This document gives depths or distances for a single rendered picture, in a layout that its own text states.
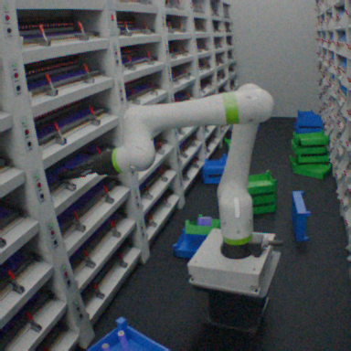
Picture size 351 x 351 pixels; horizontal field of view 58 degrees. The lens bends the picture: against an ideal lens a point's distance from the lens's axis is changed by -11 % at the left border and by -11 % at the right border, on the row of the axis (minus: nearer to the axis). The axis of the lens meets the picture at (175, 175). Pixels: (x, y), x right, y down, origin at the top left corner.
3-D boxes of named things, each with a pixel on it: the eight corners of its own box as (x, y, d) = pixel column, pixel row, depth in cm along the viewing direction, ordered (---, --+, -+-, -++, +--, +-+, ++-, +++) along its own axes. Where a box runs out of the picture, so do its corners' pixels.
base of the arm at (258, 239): (283, 241, 141) (284, 228, 139) (280, 261, 128) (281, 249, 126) (225, 239, 151) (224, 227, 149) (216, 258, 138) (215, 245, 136)
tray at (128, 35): (161, 41, 217) (164, 21, 211) (117, 47, 165) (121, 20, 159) (132, 36, 222) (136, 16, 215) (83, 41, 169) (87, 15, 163)
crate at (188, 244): (230, 242, 213) (229, 231, 210) (223, 261, 196) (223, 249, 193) (184, 239, 224) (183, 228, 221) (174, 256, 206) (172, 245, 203)
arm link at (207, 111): (226, 119, 115) (226, 130, 125) (221, 88, 117) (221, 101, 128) (119, 133, 118) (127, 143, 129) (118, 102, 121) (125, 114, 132)
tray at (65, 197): (123, 161, 178) (125, 143, 174) (54, 218, 126) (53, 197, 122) (90, 150, 183) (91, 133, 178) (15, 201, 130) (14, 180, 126)
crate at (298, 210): (295, 241, 204) (308, 241, 202) (297, 213, 197) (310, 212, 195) (291, 218, 231) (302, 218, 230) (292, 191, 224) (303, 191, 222)
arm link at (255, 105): (271, 116, 128) (268, 84, 123) (279, 124, 116) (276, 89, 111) (224, 122, 130) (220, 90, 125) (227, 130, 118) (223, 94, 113)
